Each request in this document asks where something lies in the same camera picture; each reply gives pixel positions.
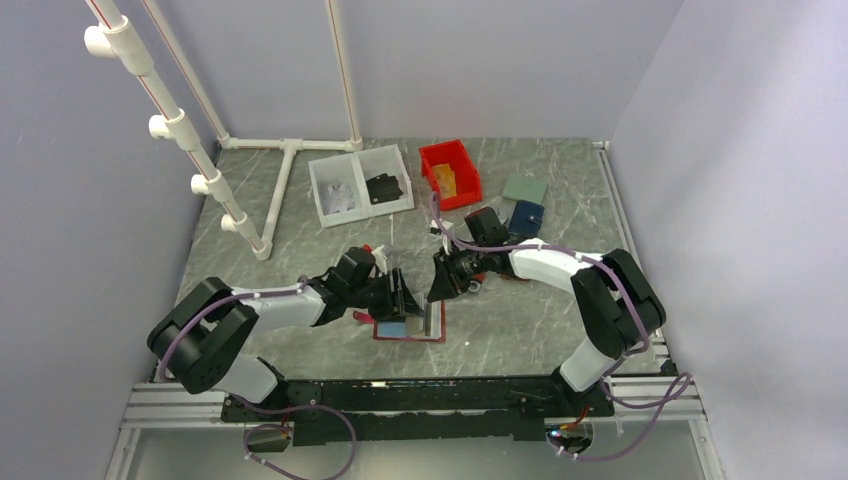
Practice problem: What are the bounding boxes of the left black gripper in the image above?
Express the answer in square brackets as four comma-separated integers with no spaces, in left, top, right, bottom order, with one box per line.
[347,267,424,323]

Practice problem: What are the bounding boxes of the white divided tray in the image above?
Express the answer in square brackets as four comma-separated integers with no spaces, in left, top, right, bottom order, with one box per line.
[308,144,415,228]

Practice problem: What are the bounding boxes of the black credit card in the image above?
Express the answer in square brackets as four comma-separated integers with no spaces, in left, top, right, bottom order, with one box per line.
[366,173,400,195]

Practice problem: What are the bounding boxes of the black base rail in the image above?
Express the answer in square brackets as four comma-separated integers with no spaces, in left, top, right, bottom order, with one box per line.
[221,375,615,446]

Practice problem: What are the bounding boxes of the red plastic bin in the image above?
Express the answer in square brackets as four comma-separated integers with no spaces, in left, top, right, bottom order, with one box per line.
[419,139,483,211]

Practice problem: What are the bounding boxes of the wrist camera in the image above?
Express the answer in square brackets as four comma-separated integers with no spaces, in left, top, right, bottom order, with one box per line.
[428,220,453,254]
[363,244,393,274]

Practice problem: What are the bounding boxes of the brown card holder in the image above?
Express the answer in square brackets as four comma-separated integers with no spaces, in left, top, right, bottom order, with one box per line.
[499,274,530,282]

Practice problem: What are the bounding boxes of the orange card in bin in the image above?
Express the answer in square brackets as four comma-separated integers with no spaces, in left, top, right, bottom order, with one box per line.
[432,164,457,199]

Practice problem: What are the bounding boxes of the green card holder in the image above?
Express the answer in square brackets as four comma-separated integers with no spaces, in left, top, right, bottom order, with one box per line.
[502,174,548,205]

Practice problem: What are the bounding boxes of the blue card holder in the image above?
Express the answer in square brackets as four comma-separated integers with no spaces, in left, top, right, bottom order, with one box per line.
[508,200,545,238]

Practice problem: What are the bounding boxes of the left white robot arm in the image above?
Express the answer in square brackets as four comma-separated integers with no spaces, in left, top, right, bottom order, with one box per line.
[146,247,425,420]

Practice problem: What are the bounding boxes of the white pvc pipe frame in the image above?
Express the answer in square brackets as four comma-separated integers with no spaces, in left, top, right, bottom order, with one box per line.
[84,0,363,261]

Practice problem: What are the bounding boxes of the cards in white tray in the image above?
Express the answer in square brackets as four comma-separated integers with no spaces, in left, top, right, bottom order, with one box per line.
[320,182,356,216]

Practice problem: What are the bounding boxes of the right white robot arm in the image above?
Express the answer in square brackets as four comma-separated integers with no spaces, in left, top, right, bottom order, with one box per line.
[427,207,667,415]

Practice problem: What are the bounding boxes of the red card holder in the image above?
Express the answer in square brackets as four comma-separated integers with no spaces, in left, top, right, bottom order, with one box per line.
[353,301,446,343]

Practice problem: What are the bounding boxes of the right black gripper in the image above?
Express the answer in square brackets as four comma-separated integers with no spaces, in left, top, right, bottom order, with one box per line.
[427,243,489,303]

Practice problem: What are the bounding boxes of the red handled adjustable wrench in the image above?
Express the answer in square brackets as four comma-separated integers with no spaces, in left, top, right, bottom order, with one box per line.
[465,207,510,293]

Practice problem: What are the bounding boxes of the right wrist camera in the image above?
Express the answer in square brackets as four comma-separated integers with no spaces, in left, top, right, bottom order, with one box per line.
[428,220,453,254]

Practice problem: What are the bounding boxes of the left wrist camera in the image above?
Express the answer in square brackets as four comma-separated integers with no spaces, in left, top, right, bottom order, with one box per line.
[363,244,393,274]

